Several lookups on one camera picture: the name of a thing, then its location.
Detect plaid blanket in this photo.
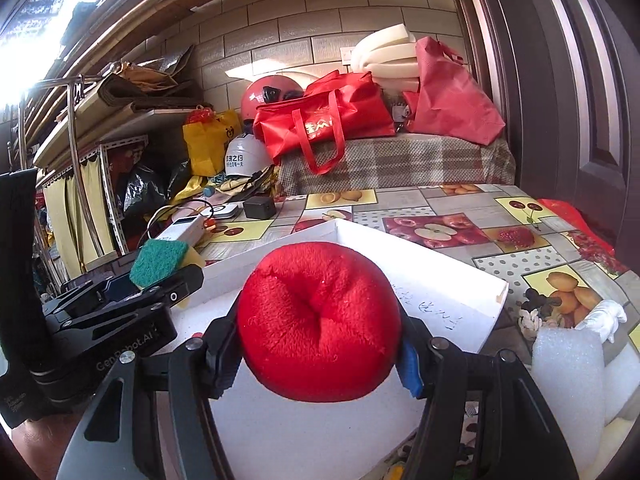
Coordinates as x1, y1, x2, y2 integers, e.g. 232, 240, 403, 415
276, 132, 517, 197

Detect white shallow cardboard box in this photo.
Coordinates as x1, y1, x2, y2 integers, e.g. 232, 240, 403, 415
167, 218, 510, 480

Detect bright red tote bag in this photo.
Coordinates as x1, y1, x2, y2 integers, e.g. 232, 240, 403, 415
252, 70, 397, 176

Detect red plush apple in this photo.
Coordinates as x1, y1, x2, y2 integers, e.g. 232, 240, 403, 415
236, 241, 405, 403

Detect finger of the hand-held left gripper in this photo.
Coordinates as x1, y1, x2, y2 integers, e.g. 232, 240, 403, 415
62, 264, 206, 332
42, 271, 137, 317

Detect white plush glove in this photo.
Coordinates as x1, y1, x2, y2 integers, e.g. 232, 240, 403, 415
575, 300, 628, 343

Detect white foam block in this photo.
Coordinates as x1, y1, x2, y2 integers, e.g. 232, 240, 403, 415
531, 327, 640, 480

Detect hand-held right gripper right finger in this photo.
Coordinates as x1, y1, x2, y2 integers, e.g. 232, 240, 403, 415
395, 310, 581, 480

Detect brown door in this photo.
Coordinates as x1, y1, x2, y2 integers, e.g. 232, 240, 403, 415
442, 0, 640, 281

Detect fruit print tablecloth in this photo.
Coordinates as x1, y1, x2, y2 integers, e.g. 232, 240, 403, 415
192, 183, 640, 480

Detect cream foam rolls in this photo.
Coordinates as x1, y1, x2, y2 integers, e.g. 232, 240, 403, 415
350, 24, 423, 93

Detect metal storage rack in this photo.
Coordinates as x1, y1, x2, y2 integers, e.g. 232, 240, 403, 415
20, 75, 151, 281

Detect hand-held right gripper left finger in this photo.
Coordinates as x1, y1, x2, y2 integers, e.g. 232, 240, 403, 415
55, 304, 246, 480

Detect red helmet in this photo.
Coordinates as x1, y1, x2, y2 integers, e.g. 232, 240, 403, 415
240, 75, 306, 123

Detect black charger cube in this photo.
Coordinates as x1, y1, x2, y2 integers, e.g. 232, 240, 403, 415
243, 195, 277, 220

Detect stacked cardboard sheets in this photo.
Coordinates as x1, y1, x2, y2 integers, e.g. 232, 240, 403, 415
97, 45, 201, 111

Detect yellow shopping bag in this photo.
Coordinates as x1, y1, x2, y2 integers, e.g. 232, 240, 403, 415
182, 109, 241, 177

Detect red plastic bag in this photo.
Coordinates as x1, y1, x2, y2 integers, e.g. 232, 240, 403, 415
537, 199, 617, 258

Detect dull red fabric bag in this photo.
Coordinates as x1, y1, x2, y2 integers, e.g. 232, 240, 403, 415
402, 36, 507, 148

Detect yellow curtain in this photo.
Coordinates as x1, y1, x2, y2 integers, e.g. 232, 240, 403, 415
42, 157, 118, 268

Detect green and yellow sponge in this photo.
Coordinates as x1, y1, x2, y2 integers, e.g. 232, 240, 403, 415
129, 239, 207, 311

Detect white helmet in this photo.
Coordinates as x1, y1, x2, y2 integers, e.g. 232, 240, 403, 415
223, 132, 275, 179

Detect black plastic bag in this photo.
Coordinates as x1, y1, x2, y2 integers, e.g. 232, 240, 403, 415
117, 160, 191, 216

